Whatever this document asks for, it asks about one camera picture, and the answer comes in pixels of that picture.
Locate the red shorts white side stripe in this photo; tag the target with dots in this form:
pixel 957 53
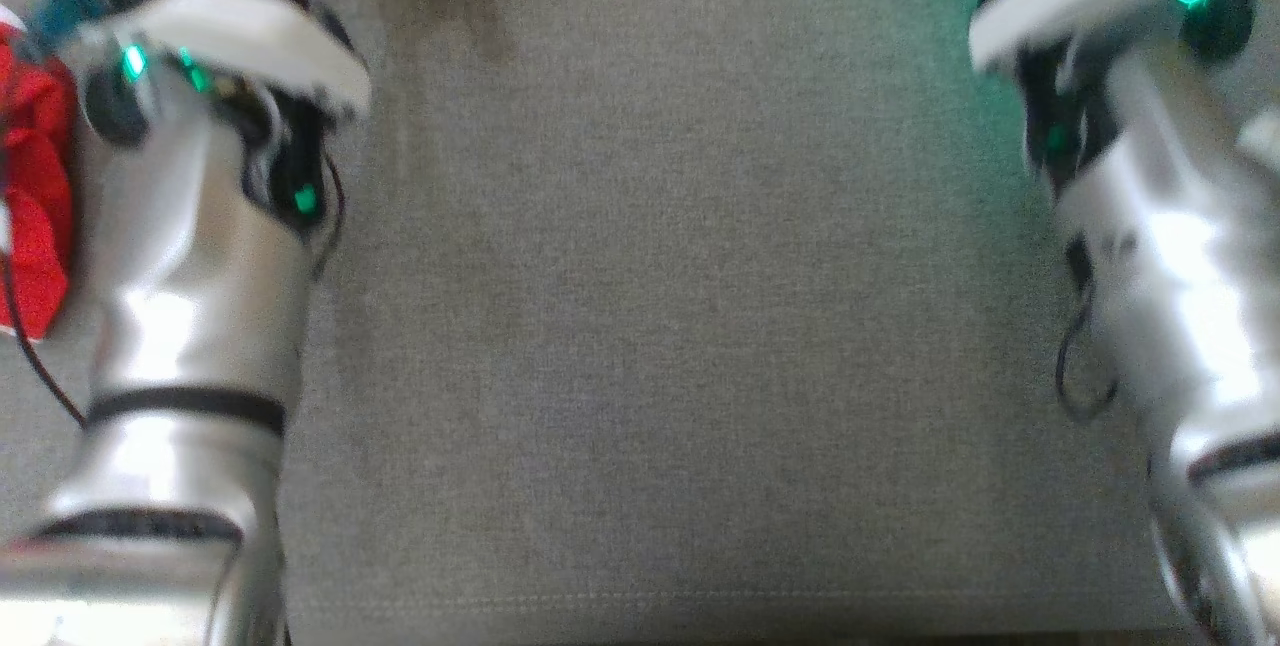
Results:
pixel 40 186

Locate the large grey sofa seat cushion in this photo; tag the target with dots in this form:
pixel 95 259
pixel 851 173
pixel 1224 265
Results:
pixel 680 306

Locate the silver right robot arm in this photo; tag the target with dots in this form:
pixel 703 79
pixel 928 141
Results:
pixel 1190 276

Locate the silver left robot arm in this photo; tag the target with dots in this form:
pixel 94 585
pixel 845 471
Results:
pixel 190 326

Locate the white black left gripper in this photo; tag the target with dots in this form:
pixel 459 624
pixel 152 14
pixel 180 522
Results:
pixel 250 31

